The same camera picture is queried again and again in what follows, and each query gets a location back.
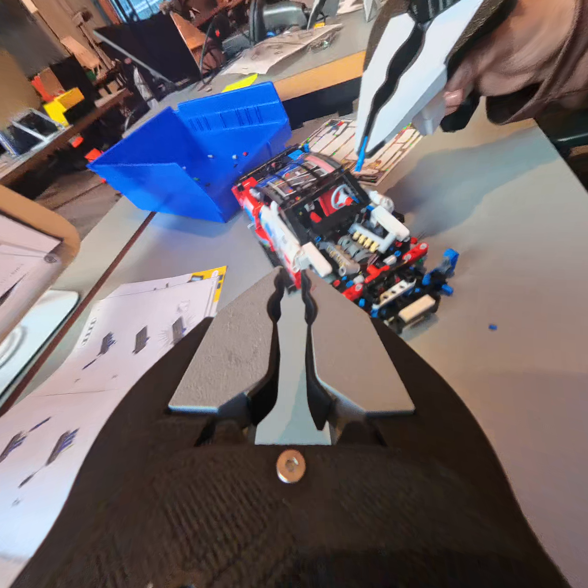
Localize blue plastic bin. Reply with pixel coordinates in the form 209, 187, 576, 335
86, 81, 293, 224

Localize open instruction booklet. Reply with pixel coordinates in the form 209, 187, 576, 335
0, 266, 228, 575

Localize yellow bin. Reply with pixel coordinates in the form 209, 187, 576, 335
43, 87, 86, 127

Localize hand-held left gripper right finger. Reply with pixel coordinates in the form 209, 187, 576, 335
301, 271, 415, 432

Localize tan desk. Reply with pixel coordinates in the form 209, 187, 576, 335
156, 9, 370, 118

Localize yellow paper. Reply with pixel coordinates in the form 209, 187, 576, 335
222, 73, 259, 93

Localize loose small brick pieces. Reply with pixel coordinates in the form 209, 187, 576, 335
190, 151, 251, 189

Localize grey office chair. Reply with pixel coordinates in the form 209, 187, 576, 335
249, 0, 309, 45

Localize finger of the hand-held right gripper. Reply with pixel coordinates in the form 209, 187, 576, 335
355, 13, 428, 157
366, 0, 484, 158

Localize grey desk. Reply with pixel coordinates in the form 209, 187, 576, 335
0, 195, 158, 414
0, 83, 588, 588

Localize holographic sticker sheet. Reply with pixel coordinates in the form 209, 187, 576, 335
303, 118, 423, 185

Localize paper sheet with drawings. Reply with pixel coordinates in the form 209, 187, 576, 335
222, 24, 344, 75

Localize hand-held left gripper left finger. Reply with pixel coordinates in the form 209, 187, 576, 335
168, 267, 282, 428

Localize printed instruction sheet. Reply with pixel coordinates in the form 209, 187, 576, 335
0, 213, 63, 322

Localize black monitor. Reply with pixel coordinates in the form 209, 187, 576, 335
93, 11, 204, 87

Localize person's right hand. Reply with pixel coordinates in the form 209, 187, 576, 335
442, 69, 481, 115

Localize toy brick race car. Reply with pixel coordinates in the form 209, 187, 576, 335
231, 142, 460, 335

